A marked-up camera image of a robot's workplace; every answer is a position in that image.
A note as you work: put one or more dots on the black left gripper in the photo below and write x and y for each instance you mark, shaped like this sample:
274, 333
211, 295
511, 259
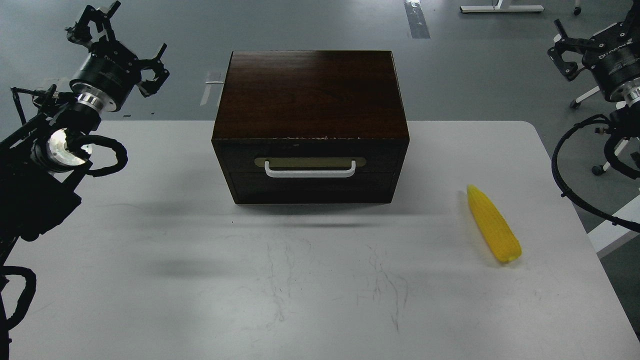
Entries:
111, 69

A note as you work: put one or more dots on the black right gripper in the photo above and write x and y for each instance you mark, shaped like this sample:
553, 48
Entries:
611, 55

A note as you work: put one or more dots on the yellow corn cob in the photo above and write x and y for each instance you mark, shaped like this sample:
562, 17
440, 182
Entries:
496, 232

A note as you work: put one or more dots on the wooden drawer with white handle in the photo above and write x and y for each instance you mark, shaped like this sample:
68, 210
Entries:
311, 174

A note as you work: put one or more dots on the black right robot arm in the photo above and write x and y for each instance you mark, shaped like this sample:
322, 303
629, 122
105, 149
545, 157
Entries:
566, 191

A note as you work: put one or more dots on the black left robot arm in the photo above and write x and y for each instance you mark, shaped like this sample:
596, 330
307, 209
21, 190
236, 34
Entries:
44, 161

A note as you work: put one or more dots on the dark wooden drawer cabinet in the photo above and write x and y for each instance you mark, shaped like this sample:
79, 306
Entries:
318, 97

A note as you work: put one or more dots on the white desk base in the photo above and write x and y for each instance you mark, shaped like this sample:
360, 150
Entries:
501, 6

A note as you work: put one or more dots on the white office chair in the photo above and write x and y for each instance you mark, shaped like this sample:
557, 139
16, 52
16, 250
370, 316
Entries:
620, 128

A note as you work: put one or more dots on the grey floor tape strip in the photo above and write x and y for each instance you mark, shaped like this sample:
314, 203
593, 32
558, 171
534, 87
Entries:
418, 28

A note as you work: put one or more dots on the white table edge right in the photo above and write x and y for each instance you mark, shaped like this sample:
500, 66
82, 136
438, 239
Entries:
606, 237

